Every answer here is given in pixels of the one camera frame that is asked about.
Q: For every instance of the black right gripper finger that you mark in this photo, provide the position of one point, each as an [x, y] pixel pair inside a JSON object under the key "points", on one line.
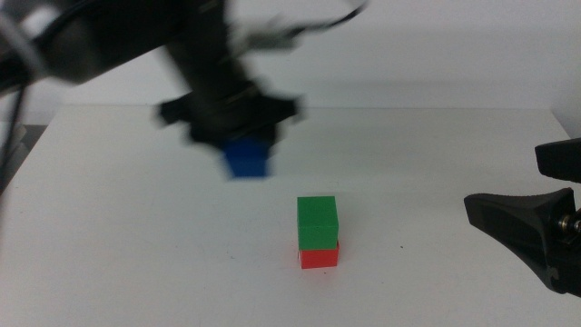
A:
{"points": [[560, 159], [513, 218]]}

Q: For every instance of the white side table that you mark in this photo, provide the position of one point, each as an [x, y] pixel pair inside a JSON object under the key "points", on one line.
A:
{"points": [[16, 141]]}

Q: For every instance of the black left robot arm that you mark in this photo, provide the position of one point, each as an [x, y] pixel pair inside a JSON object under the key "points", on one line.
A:
{"points": [[118, 32]]}

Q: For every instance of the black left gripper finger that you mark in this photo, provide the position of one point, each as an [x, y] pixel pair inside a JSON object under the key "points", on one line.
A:
{"points": [[272, 143], [206, 144]]}

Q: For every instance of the red cube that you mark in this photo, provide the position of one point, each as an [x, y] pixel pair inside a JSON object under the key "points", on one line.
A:
{"points": [[319, 258]]}

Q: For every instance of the blue cube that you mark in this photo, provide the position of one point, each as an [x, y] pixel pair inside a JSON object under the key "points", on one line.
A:
{"points": [[247, 160]]}

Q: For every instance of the green cube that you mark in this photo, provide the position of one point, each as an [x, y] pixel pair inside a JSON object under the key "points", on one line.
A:
{"points": [[318, 222]]}

